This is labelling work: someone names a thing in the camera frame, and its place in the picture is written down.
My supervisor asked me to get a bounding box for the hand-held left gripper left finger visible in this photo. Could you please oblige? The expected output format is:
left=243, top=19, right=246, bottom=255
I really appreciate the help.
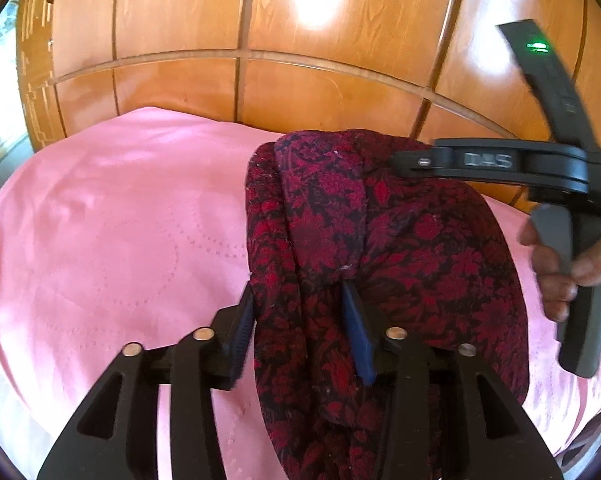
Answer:
left=36, top=284, right=256, bottom=480

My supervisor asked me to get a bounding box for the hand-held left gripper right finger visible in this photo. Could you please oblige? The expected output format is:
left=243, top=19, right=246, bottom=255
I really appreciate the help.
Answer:
left=340, top=280, right=563, bottom=480

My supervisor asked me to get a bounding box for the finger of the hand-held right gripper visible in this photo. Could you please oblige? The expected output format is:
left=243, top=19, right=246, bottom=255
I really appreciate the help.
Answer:
left=389, top=138, right=531, bottom=184

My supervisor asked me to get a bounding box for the red floral garment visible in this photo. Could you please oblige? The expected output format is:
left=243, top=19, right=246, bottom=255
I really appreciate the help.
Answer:
left=244, top=129, right=531, bottom=480

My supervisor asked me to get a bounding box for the person's right hand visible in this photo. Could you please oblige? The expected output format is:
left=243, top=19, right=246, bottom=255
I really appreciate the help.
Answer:
left=520, top=220, right=601, bottom=322

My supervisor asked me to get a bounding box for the person's patterned clothing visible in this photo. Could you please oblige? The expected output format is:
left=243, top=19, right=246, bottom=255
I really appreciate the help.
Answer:
left=555, top=375, right=601, bottom=480

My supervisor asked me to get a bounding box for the pink bed sheet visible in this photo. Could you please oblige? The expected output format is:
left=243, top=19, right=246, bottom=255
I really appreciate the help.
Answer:
left=0, top=106, right=601, bottom=480

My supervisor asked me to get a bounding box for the wooden headboard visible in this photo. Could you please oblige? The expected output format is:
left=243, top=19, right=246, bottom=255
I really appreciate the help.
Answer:
left=15, top=0, right=601, bottom=221

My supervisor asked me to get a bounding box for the window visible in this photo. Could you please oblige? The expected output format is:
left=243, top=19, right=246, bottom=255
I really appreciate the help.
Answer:
left=0, top=0, right=31, bottom=171

